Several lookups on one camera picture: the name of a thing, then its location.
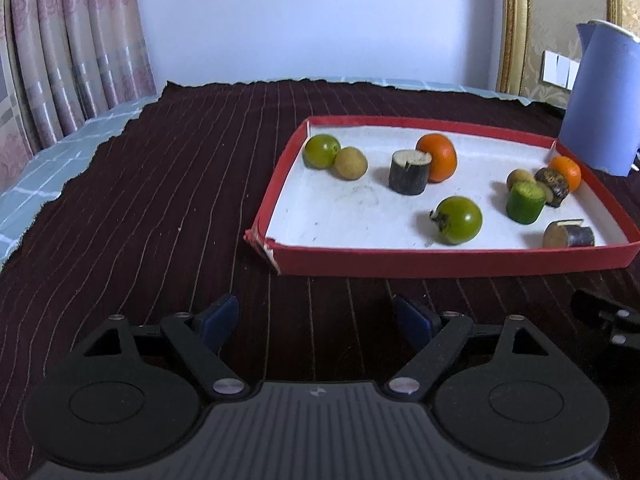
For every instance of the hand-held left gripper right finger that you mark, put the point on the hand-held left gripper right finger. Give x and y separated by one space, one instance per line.
415 320

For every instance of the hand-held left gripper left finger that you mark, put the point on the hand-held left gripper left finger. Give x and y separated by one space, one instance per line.
217 322

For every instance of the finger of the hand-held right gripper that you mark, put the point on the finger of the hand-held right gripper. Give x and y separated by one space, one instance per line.
600 305

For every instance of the green tomato with dark calyx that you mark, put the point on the green tomato with dark calyx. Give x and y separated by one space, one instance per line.
460 220

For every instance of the green sugarcane piece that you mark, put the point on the green sugarcane piece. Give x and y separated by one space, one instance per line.
524 205

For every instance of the red cardboard tray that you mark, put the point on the red cardboard tray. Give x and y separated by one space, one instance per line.
350 210

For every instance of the dark spotted sugarcane piece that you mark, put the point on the dark spotted sugarcane piece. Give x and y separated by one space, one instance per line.
552 185

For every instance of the small orange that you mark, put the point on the small orange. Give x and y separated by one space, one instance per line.
570 170

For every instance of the dark sugarcane piece pale cut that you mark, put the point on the dark sugarcane piece pale cut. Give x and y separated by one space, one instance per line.
409 177

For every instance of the brown longan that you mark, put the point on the brown longan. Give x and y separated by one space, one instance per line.
350 162
519 177

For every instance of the large orange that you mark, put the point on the large orange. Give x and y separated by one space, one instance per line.
442 157

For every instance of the lime green round fruit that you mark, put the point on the lime green round fruit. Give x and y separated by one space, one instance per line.
321 151

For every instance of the dark striped cloth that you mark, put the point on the dark striped cloth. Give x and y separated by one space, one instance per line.
150 210

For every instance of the blue electric kettle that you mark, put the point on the blue electric kettle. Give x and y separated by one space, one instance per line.
600 110

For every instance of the pink patterned curtain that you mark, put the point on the pink patterned curtain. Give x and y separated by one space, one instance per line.
75 35

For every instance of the white wall switch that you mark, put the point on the white wall switch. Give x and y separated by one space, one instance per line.
555 67

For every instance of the gold framed wall panel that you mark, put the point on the gold framed wall panel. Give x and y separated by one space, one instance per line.
550 10

